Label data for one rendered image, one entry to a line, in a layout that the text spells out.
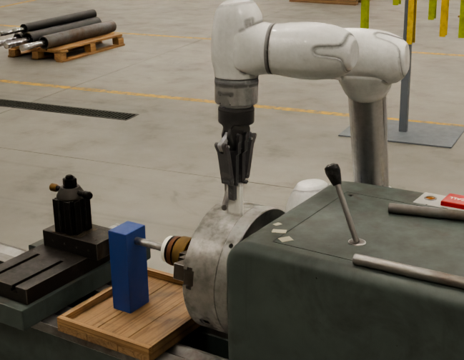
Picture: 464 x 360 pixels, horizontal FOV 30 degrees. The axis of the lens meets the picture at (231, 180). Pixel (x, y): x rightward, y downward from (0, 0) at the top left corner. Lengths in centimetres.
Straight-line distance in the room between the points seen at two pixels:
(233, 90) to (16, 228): 371
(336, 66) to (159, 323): 90
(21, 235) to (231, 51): 364
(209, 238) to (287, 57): 49
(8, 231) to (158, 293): 297
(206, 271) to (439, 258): 52
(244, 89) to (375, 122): 68
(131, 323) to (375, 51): 93
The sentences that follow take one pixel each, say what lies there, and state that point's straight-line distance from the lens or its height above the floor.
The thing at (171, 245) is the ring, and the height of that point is 111.
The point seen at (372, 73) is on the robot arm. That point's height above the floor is 149.
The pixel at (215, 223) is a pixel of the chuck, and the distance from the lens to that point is 196.
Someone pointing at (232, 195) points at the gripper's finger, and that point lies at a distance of 181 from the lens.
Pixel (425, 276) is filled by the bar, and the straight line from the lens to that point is 161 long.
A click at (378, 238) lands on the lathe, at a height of 126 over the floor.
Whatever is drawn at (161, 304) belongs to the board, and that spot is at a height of 88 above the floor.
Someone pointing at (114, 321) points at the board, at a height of 88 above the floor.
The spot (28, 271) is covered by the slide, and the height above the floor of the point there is 97.
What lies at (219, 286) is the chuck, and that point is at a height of 111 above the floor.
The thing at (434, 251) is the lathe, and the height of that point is 126.
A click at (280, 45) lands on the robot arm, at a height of 165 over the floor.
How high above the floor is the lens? 196
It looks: 19 degrees down
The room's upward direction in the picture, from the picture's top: 1 degrees counter-clockwise
